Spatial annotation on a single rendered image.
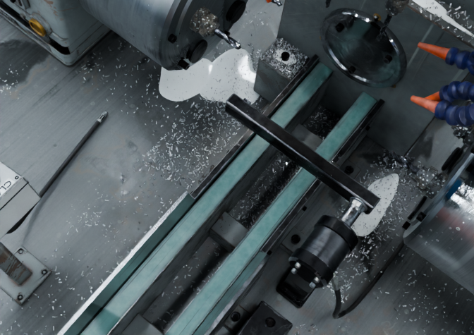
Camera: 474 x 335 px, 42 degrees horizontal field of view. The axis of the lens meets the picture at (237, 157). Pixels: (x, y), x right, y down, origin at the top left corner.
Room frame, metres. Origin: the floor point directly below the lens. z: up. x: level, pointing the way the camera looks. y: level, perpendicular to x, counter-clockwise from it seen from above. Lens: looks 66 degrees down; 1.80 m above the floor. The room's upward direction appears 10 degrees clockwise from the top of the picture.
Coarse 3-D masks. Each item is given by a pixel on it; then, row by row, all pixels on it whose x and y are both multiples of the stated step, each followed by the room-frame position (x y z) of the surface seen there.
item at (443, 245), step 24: (408, 168) 0.36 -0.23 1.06; (432, 168) 0.36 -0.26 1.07; (456, 168) 0.36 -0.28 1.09; (432, 192) 0.33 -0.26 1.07; (456, 192) 0.30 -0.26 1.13; (408, 216) 0.33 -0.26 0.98; (432, 216) 0.28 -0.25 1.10; (456, 216) 0.28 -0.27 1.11; (408, 240) 0.27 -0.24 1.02; (432, 240) 0.26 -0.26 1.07; (456, 240) 0.26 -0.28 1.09; (456, 264) 0.24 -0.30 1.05
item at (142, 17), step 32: (96, 0) 0.54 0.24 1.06; (128, 0) 0.52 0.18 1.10; (160, 0) 0.52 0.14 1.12; (192, 0) 0.53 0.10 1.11; (224, 0) 0.60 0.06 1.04; (128, 32) 0.51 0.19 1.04; (160, 32) 0.49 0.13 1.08; (192, 32) 0.53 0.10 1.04; (224, 32) 0.61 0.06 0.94; (160, 64) 0.49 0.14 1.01; (192, 64) 0.54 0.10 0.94
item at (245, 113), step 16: (240, 112) 0.42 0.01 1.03; (256, 112) 0.42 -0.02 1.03; (256, 128) 0.40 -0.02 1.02; (272, 128) 0.40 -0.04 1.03; (272, 144) 0.39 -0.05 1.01; (288, 144) 0.38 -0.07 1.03; (304, 144) 0.38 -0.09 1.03; (304, 160) 0.36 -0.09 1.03; (320, 160) 0.36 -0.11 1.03; (320, 176) 0.35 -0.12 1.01; (336, 176) 0.34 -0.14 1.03; (336, 192) 0.33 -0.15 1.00; (352, 192) 0.32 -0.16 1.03; (368, 192) 0.33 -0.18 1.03; (368, 208) 0.31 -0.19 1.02
